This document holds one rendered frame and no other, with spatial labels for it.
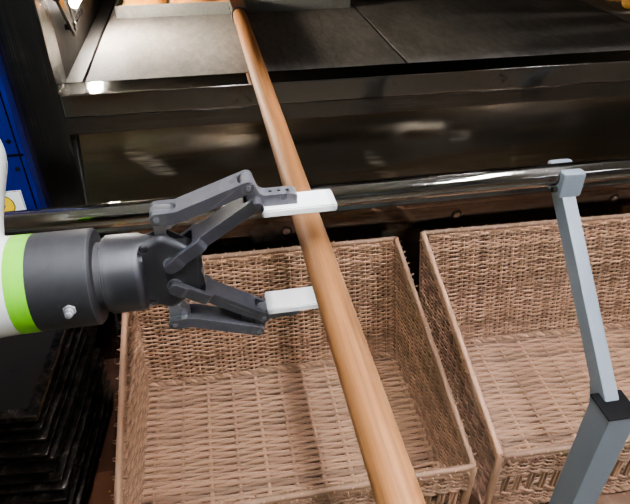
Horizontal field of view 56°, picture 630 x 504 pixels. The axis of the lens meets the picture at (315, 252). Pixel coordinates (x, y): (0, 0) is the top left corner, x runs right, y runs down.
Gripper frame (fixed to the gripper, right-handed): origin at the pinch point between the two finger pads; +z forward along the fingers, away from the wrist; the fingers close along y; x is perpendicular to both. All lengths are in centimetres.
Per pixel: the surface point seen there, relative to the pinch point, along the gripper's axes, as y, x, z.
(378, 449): -1.2, 24.4, -0.4
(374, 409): -1.4, 21.3, 0.2
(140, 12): 0, -100, -22
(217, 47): 1, -74, -6
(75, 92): 1, -53, -30
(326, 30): 1, -82, 18
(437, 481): 48, -2, 20
